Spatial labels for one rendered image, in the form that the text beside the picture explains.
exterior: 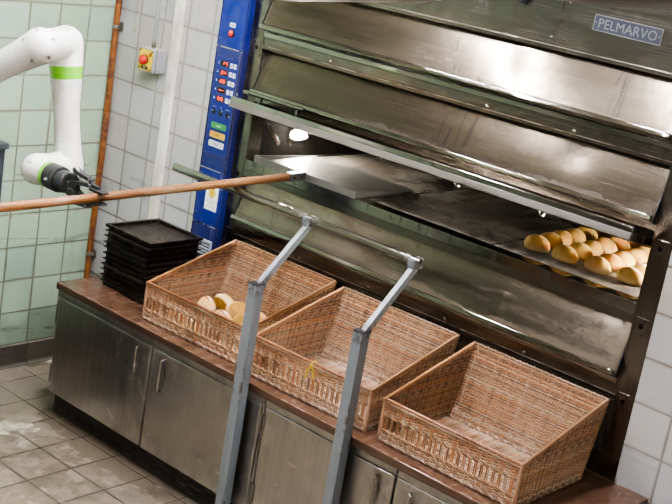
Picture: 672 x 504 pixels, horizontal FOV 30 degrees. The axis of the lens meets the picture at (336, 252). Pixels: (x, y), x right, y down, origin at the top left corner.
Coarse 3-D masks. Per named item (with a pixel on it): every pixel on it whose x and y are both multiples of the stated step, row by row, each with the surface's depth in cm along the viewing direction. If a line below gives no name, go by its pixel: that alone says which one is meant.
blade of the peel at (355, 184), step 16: (256, 160) 505; (272, 160) 512; (288, 160) 516; (304, 160) 521; (320, 160) 525; (320, 176) 498; (336, 176) 502; (352, 176) 506; (368, 176) 510; (352, 192) 473; (368, 192) 478; (384, 192) 485; (400, 192) 493
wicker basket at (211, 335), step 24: (192, 264) 496; (216, 264) 507; (240, 264) 509; (264, 264) 502; (288, 264) 495; (168, 288) 490; (192, 288) 501; (216, 288) 511; (240, 288) 507; (288, 288) 493; (312, 288) 486; (144, 312) 483; (168, 312) 475; (192, 312) 466; (264, 312) 499; (288, 312) 491; (192, 336) 468; (216, 336) 476; (240, 336) 451
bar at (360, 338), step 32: (320, 224) 434; (288, 256) 435; (416, 256) 412; (256, 288) 426; (256, 320) 431; (352, 352) 400; (352, 384) 402; (352, 416) 407; (224, 448) 445; (224, 480) 447
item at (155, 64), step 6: (144, 48) 532; (150, 48) 531; (156, 48) 534; (144, 54) 532; (156, 54) 529; (162, 54) 532; (138, 60) 535; (150, 60) 530; (156, 60) 530; (162, 60) 533; (138, 66) 535; (144, 66) 533; (150, 66) 530; (156, 66) 531; (162, 66) 534; (150, 72) 531; (156, 72) 532; (162, 72) 535
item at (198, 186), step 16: (256, 176) 469; (272, 176) 474; (288, 176) 480; (112, 192) 418; (128, 192) 422; (144, 192) 428; (160, 192) 433; (176, 192) 439; (0, 208) 385; (16, 208) 390; (32, 208) 395
